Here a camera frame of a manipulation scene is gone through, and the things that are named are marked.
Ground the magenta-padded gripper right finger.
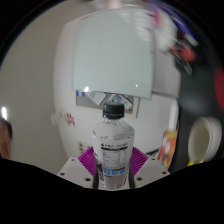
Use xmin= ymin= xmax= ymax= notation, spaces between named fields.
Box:
xmin=128 ymin=147 xmax=171 ymax=189

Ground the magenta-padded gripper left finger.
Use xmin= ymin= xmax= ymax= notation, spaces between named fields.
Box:
xmin=56 ymin=146 xmax=98 ymax=188

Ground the clear plastic water bottle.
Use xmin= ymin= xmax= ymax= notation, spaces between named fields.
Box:
xmin=91 ymin=101 xmax=136 ymax=190

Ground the red floor number sign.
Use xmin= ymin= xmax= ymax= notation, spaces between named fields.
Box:
xmin=64 ymin=112 xmax=77 ymax=127

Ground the red and black item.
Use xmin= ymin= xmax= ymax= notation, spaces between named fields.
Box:
xmin=171 ymin=44 xmax=196 ymax=64

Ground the whiteboard on stand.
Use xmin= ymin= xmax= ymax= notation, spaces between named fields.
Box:
xmin=72 ymin=8 xmax=156 ymax=100

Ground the large white wall poster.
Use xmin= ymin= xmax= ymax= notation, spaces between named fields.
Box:
xmin=75 ymin=138 xmax=93 ymax=155

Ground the white mug with yellow handle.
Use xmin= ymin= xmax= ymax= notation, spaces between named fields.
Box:
xmin=187 ymin=116 xmax=223 ymax=167

